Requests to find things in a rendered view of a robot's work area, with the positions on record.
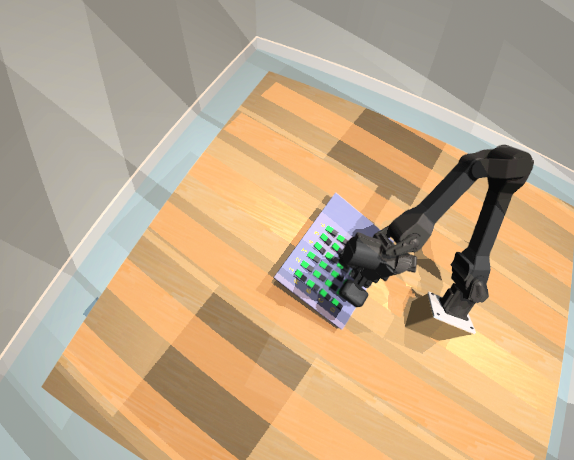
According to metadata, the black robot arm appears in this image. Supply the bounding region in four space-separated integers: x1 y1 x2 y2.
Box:
338 144 534 321

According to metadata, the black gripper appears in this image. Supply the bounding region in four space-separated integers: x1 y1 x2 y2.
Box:
338 268 389 307

